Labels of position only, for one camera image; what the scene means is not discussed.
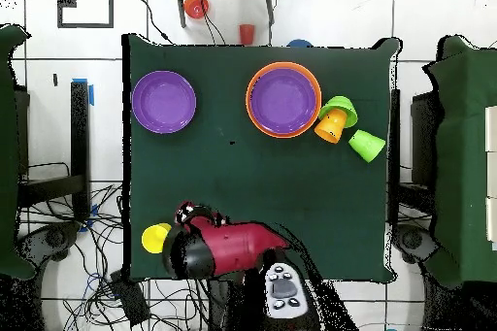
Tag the large orange bowl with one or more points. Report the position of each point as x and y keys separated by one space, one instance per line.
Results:
x=248 y=113

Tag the yellow cup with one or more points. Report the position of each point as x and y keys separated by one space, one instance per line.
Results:
x=153 y=238

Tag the black box on floor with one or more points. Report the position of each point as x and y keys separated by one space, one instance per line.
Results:
x=132 y=300

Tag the black square frame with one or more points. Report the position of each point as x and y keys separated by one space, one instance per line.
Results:
x=110 y=5

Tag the white boxes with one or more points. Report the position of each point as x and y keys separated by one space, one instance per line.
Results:
x=491 y=175

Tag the small orange bowl on floor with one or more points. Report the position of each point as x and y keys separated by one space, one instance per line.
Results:
x=196 y=5

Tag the purple bowl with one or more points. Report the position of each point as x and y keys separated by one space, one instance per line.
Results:
x=283 y=100
x=164 y=86

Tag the small green bowl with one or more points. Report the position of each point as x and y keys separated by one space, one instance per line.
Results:
x=341 y=105

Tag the black post stand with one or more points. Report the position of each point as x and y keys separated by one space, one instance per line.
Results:
x=80 y=133

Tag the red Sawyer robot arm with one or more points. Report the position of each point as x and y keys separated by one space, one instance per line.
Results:
x=233 y=245

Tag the blue bowl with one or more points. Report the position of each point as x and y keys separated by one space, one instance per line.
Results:
x=299 y=43

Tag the dark green tablecloth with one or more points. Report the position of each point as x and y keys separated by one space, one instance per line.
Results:
x=233 y=172

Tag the orange cup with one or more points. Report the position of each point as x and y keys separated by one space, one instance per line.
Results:
x=330 y=125

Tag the red cup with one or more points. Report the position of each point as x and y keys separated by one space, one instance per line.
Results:
x=247 y=34

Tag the grey black machine base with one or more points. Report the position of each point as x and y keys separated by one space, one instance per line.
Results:
x=411 y=238
x=50 y=238

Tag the grey camera stand legs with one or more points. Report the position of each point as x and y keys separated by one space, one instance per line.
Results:
x=180 y=5

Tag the neighbouring green table cloth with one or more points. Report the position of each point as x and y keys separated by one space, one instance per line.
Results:
x=7 y=152
x=462 y=152

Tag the green cup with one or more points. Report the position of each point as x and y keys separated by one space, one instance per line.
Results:
x=367 y=144

